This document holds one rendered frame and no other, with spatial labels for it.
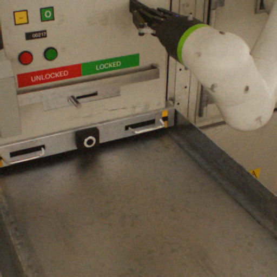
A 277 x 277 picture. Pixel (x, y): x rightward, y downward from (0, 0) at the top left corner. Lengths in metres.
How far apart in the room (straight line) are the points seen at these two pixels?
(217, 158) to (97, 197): 0.33
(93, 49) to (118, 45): 0.07
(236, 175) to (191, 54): 0.41
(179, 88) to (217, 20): 0.22
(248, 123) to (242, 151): 0.73
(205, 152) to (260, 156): 0.49
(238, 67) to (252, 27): 0.62
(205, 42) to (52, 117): 0.52
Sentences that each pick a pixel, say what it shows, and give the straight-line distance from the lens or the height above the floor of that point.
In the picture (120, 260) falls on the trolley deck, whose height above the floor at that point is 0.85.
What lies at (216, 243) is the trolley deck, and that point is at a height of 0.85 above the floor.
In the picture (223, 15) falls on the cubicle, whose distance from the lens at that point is 1.43.
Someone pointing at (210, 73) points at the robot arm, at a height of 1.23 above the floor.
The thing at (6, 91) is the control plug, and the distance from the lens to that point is 1.09.
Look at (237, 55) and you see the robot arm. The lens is 0.90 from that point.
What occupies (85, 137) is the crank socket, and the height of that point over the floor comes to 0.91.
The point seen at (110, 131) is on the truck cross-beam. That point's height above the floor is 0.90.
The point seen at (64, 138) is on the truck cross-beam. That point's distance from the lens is 1.31.
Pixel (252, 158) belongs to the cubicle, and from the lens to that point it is 1.77.
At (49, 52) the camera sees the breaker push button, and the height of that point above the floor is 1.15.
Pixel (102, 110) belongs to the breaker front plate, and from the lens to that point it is 1.32.
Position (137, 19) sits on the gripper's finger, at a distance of 1.12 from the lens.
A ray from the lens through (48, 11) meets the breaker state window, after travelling 1.17.
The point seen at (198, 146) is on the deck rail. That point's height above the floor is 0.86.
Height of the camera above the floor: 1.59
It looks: 32 degrees down
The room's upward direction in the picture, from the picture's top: 1 degrees clockwise
